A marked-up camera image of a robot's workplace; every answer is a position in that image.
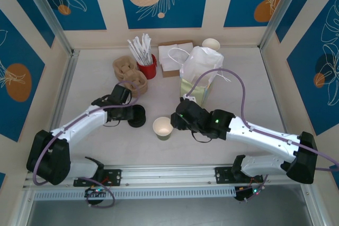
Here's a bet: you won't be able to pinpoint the green paper coffee cup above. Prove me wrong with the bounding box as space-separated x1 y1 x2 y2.
153 116 174 141

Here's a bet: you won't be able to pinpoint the bundle of white straws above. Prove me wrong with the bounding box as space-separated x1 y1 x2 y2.
127 33 154 65

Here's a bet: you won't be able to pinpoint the white and green paper bag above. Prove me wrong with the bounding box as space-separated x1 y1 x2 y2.
167 46 231 105

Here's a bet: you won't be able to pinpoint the stack of pulp cup carriers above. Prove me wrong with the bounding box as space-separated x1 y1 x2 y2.
113 55 149 98

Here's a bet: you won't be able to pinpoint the black cup lid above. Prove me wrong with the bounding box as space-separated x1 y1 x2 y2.
128 105 147 128

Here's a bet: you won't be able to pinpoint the red straw holder cup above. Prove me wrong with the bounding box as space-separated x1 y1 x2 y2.
137 53 157 80

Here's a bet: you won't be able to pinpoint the brown cardboard napkin box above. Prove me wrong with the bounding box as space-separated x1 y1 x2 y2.
158 40 195 78

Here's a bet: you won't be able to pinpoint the white paper napkins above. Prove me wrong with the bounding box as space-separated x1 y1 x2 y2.
158 42 194 71

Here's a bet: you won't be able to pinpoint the stack of paper cups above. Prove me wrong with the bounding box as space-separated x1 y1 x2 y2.
201 37 221 51

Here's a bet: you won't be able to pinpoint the black controller board with LED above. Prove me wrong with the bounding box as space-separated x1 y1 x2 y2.
234 186 262 202
84 186 111 199

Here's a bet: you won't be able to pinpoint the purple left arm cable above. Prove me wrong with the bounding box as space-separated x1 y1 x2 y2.
33 80 141 208

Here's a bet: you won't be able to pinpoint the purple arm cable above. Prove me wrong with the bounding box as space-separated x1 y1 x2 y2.
185 68 339 203
33 80 141 208

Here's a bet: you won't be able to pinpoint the aluminium side frame rail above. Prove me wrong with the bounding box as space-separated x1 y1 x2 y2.
51 49 81 131

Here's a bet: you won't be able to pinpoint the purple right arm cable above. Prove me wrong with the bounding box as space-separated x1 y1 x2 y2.
185 68 339 203

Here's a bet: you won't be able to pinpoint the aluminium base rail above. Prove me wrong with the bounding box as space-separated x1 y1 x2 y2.
22 164 318 188

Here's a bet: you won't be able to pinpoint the grey slotted cable duct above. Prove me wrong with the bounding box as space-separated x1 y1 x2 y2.
33 186 238 201

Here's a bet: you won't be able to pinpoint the aluminium frame post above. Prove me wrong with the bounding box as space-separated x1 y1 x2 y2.
258 0 305 52
18 0 80 57

